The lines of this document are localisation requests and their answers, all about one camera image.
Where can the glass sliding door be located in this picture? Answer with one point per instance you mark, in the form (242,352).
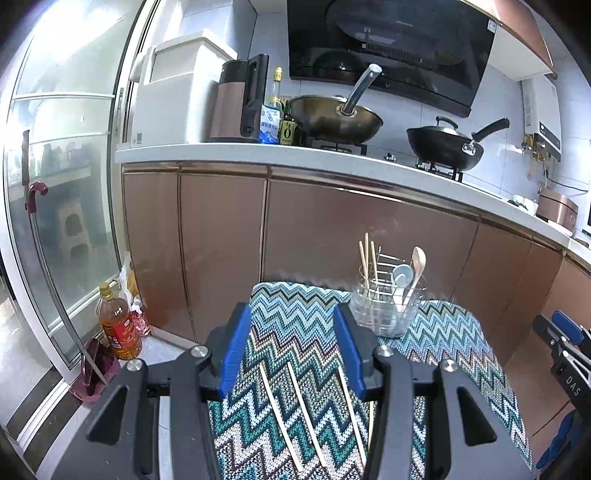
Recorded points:
(60,115)

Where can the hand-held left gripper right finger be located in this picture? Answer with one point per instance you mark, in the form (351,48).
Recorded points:
(346,341)

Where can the black gas stove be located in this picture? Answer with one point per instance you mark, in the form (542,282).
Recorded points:
(341,147)

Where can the wooden chopstick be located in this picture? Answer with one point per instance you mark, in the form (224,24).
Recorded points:
(351,415)
(279,415)
(363,258)
(370,424)
(374,258)
(304,410)

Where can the brown kitchen base cabinets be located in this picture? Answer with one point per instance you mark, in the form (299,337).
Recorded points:
(323,221)

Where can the brown electric kettle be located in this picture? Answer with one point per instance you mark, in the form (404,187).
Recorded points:
(231,106)

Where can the clear bottle with yellow cap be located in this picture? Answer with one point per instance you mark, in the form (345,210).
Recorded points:
(276,90)

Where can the black range hood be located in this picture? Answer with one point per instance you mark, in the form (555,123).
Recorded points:
(392,46)

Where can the white ceramic spoon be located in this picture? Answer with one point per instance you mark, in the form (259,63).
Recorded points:
(402,268)
(418,265)
(400,280)

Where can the yellow gas valve pipes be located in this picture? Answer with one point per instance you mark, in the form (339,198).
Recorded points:
(535,152)

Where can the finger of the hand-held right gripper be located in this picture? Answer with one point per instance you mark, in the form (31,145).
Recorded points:
(565,322)

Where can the white water heater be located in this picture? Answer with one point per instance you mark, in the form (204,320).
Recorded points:
(545,115)

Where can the plastic stool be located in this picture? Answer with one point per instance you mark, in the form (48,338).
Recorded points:
(74,226)

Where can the black wok lid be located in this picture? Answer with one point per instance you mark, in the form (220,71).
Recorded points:
(443,129)

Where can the brown upper kitchen cabinet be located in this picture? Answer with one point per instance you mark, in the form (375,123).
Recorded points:
(521,27)

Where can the zigzag knitted cloth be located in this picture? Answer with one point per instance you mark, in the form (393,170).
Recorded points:
(295,323)

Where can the blue salt bag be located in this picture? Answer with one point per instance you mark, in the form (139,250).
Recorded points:
(270,127)

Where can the large cooking oil bottle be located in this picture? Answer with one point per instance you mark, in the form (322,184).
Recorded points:
(120,330)

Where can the plastic bag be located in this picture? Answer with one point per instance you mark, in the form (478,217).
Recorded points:
(128,281)

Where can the bronze wok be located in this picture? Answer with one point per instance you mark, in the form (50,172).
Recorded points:
(332,120)

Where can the brown rice cooker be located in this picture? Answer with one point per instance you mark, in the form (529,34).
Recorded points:
(556,210)

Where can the pink bottle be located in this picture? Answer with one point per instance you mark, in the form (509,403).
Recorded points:
(141,323)

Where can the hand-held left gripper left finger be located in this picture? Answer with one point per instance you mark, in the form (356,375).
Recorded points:
(235,350)

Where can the white countertop appliance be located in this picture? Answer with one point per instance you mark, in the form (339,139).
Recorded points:
(175,106)

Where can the dark oil bottle yellow label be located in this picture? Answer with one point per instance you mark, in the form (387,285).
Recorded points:
(287,134)

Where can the black wok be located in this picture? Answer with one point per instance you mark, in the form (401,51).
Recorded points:
(438,147)

